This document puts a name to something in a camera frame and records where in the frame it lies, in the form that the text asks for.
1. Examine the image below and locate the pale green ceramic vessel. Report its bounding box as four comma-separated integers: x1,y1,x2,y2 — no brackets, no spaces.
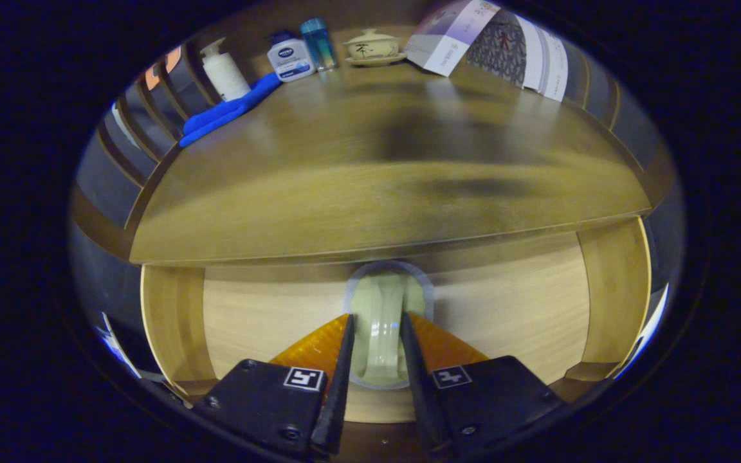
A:
343,260,435,391

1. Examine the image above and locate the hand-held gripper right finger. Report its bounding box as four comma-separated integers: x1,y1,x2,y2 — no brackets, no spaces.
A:
399,312,564,458

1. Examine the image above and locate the white lotion bottle blue cap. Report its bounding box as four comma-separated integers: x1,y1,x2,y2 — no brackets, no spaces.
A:
266,30,316,83

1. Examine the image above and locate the purple and white book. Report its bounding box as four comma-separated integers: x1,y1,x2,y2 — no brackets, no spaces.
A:
404,0,502,77

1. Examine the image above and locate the plain white book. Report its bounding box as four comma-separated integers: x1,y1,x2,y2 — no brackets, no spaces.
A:
515,16,548,95

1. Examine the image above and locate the white pump bottle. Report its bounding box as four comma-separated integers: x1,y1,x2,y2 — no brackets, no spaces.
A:
200,37,252,102

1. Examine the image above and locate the teal bottle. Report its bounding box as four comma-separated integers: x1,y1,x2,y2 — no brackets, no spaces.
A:
298,17,338,71

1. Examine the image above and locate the wooden drawer with black knob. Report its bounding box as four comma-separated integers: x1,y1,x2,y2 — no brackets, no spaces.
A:
140,217,653,444

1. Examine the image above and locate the beige lidded tea cup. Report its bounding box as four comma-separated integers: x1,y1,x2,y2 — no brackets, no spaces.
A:
343,28,408,68

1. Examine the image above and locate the wooden cabinet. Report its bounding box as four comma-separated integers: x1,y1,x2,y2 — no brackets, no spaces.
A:
68,0,680,451

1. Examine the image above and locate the blue folded cloth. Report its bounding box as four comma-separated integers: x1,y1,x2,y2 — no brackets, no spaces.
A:
179,72,282,148

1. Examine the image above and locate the wooden countertop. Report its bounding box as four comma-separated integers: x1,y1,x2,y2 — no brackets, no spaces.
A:
127,61,653,266

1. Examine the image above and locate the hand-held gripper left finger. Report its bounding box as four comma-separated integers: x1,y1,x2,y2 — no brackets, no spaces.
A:
192,313,356,458

